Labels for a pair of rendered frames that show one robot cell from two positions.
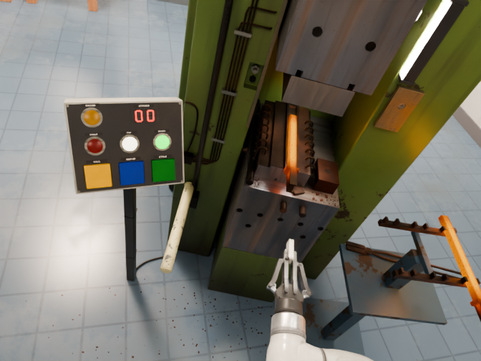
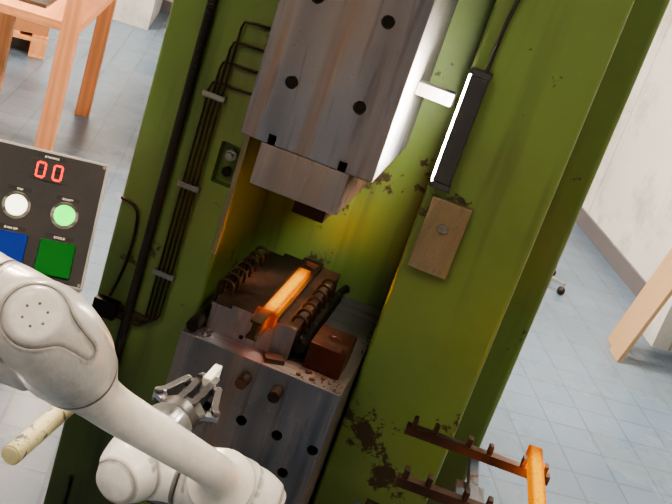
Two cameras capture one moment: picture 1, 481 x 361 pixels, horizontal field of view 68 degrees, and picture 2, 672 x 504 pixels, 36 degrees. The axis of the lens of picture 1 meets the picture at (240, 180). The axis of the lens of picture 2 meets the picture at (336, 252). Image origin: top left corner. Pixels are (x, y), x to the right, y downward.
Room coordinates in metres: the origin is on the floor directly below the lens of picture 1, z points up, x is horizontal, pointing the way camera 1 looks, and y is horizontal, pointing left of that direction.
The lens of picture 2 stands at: (-1.00, -0.79, 1.93)
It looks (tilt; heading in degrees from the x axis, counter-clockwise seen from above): 20 degrees down; 15
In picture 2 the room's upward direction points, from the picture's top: 19 degrees clockwise
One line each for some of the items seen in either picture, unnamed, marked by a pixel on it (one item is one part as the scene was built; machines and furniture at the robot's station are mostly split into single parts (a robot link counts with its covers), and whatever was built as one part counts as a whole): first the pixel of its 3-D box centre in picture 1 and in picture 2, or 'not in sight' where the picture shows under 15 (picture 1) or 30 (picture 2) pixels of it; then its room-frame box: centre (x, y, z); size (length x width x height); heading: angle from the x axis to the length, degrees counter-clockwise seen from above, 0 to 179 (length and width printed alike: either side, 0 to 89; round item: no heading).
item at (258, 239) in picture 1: (278, 180); (269, 396); (1.20, -0.17, 0.69); 0.56 x 0.38 x 0.45; 7
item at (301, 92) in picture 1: (315, 62); (323, 159); (1.18, -0.12, 1.32); 0.42 x 0.20 x 0.10; 7
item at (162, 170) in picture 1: (163, 170); (54, 259); (0.77, 0.25, 1.01); 0.07 x 0.05 x 0.07; 122
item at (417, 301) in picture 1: (390, 282); not in sight; (0.86, -0.73, 0.67); 0.40 x 0.30 x 0.02; 102
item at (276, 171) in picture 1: (283, 138); (278, 297); (1.18, -0.12, 0.96); 0.42 x 0.20 x 0.09; 7
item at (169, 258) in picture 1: (179, 223); (60, 411); (0.84, 0.19, 0.62); 0.44 x 0.05 x 0.05; 7
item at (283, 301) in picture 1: (288, 300); (179, 413); (0.47, -0.23, 1.00); 0.09 x 0.08 x 0.07; 7
